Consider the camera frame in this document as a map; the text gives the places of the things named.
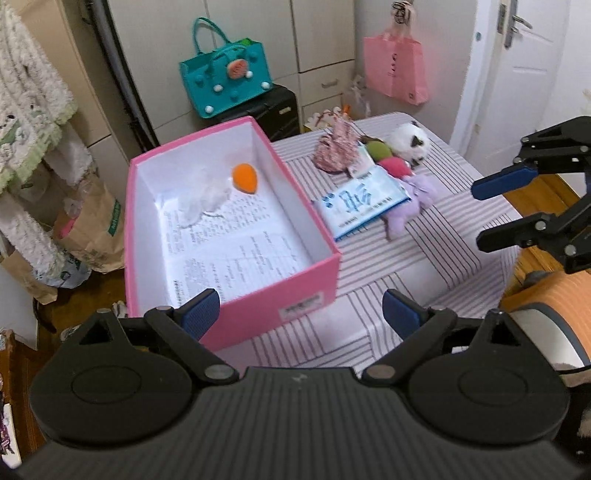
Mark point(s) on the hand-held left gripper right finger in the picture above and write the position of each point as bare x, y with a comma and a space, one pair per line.
400, 314

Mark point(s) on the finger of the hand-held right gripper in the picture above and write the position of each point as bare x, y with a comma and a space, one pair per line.
503, 181
521, 230

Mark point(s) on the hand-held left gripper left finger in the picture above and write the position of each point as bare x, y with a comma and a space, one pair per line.
203, 310

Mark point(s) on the pink cardboard box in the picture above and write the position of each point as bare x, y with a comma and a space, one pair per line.
258, 316

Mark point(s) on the purple plush toy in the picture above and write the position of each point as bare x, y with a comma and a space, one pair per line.
413, 201

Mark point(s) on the white cat plush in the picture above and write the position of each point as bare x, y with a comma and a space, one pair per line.
408, 138

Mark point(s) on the pink strawberry plush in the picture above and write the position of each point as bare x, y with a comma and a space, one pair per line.
397, 167

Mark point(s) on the floral cloth pouch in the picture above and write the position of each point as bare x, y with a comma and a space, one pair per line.
337, 144

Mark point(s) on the printed paper sheet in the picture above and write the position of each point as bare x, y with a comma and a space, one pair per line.
231, 251

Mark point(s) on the striped tablecloth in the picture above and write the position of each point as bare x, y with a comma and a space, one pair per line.
438, 258

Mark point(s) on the orange striped cloth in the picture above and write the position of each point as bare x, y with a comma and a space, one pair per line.
545, 295

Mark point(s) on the white door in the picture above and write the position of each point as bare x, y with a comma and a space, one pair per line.
521, 74

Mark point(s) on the white fluffy tuft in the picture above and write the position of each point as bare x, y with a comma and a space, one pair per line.
207, 194

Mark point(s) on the brown paper bag green print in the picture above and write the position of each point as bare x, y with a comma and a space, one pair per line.
97, 235

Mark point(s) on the white patterned plastic bag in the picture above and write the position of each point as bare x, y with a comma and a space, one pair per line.
69, 273

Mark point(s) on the pink tote bag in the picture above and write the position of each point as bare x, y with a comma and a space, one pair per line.
397, 69

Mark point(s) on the pink fluffy item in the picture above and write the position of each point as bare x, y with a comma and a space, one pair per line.
65, 227

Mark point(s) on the clear white plastic bag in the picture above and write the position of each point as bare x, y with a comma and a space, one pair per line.
358, 99

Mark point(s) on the plain brown paper bag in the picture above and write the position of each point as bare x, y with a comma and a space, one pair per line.
18, 279

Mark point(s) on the small artificial flowers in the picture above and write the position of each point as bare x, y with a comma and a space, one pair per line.
323, 118

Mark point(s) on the wooden nightstand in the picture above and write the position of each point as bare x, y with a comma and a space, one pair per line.
9, 369

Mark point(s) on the black suitcase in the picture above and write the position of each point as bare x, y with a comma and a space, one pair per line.
272, 114

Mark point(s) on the teal felt handbag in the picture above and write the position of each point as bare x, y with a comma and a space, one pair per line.
226, 81

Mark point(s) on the beige wardrobe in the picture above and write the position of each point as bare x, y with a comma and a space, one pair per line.
318, 37

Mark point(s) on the black stand pole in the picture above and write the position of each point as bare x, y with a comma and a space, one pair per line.
117, 69

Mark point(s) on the fluffy cream pajama top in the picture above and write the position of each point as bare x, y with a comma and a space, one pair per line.
27, 92

